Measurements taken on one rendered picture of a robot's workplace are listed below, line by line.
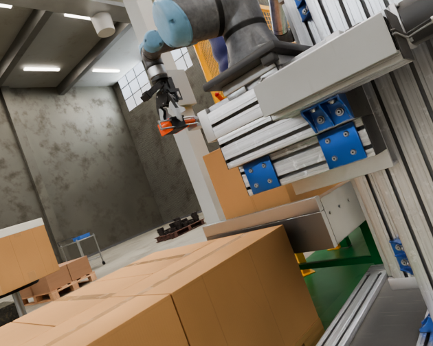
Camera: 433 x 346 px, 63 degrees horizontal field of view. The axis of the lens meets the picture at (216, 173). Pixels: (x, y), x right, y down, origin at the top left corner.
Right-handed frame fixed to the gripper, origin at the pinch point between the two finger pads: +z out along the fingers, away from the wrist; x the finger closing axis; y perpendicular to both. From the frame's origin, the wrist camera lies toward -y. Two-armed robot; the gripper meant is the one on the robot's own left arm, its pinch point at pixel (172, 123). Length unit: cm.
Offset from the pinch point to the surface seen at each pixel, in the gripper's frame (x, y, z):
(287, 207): -21, 25, 49
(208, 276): -18, -25, 55
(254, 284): -19, -7, 67
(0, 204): 1177, 261, -154
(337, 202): -35, 38, 54
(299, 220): -24, 25, 55
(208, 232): 32, 27, 51
